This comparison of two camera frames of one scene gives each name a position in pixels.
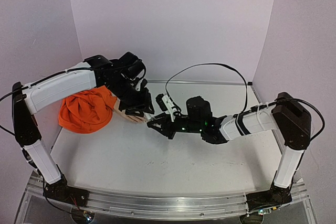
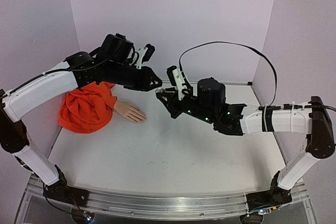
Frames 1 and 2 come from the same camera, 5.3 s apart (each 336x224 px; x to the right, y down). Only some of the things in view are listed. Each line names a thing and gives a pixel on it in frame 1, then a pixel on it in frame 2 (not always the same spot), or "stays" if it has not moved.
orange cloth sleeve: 87,111 stays
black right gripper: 167,123 to 176,104
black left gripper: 145,104 to 150,76
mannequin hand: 134,118 stays
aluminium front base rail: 165,206 stays
